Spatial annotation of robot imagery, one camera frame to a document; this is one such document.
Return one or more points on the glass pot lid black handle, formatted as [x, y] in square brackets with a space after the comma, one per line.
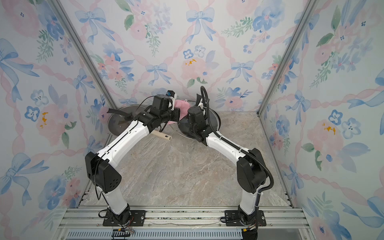
[198, 103]

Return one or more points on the aluminium frame post left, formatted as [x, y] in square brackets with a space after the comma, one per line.
[81, 49]

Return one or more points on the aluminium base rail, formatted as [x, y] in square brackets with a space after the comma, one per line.
[184, 223]

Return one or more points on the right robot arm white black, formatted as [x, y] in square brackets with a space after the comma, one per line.
[252, 173]

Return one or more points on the aluminium frame post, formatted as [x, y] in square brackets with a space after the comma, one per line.
[81, 49]
[291, 47]

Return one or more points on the glass lid on steel pan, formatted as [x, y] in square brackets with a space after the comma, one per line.
[120, 119]

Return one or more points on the aluminium frame post right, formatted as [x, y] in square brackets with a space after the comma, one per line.
[291, 47]

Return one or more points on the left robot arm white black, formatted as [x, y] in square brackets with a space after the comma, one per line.
[102, 166]

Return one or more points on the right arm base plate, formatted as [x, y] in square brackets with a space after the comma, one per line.
[236, 218]

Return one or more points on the black frying pan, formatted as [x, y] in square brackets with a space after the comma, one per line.
[198, 125]

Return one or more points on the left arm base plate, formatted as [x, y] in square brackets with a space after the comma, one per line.
[132, 218]

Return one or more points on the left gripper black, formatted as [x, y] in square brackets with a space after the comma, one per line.
[177, 112]

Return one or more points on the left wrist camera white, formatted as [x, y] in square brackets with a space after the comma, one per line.
[173, 97]

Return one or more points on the pink cloth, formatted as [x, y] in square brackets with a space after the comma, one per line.
[181, 106]

